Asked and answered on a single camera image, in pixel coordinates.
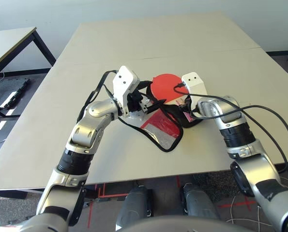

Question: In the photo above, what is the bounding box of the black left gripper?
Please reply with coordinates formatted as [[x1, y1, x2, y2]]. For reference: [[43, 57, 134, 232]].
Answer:
[[128, 81, 164, 114]]

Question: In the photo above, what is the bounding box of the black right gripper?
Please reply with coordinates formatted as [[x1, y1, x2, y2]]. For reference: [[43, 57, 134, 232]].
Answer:
[[179, 95, 200, 116]]

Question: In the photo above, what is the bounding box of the red ping-pong paddle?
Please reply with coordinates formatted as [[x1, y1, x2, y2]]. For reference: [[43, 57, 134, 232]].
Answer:
[[150, 73, 196, 122]]

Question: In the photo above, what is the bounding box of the red black paddle case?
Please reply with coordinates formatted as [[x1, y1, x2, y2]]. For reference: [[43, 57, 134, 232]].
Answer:
[[118, 77, 209, 153]]

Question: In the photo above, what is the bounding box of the dark speckled carpet piece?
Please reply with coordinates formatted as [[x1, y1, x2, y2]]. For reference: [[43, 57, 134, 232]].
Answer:
[[193, 170, 241, 203]]

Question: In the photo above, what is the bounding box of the grey robot right leg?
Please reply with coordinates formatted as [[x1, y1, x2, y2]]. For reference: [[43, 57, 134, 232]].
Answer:
[[180, 182, 219, 219]]

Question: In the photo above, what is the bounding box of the grey robot leg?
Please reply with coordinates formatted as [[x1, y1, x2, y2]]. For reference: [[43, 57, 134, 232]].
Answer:
[[180, 182, 219, 219], [116, 185, 154, 225]]

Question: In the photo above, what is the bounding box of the grey robot left leg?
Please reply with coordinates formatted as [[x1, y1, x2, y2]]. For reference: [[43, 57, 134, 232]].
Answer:
[[116, 185, 154, 225]]

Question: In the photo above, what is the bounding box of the grey robot torso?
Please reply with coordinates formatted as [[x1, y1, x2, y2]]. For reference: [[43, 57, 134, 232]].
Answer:
[[117, 215, 234, 232]]

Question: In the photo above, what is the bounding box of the black floor mat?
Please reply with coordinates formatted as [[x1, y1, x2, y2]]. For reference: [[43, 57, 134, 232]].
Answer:
[[0, 77, 30, 109]]

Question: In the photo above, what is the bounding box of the grey foam puzzle mat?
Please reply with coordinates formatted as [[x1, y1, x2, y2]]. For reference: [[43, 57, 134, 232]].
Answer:
[[0, 195, 45, 228]]

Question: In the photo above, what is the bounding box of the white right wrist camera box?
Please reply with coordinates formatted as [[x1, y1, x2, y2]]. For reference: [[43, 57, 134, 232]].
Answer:
[[181, 72, 209, 98]]

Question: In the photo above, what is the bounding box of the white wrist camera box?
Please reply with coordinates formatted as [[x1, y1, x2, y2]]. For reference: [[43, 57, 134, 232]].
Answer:
[[181, 72, 209, 98], [112, 65, 140, 118]]

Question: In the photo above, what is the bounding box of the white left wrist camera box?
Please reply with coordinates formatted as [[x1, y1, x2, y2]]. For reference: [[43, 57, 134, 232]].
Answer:
[[112, 65, 140, 118]]

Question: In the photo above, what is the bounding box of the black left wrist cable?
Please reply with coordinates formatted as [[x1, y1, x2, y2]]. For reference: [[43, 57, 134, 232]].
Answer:
[[77, 70, 120, 121]]

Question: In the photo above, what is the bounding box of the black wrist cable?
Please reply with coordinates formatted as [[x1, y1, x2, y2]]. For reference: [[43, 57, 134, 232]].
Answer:
[[77, 70, 120, 121], [174, 82, 288, 173]]

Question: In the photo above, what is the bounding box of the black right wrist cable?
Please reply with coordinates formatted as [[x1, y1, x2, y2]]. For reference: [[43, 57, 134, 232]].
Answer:
[[174, 82, 288, 173]]

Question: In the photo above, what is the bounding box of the white floor cable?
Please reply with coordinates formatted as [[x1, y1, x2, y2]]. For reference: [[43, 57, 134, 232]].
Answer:
[[226, 193, 275, 228]]

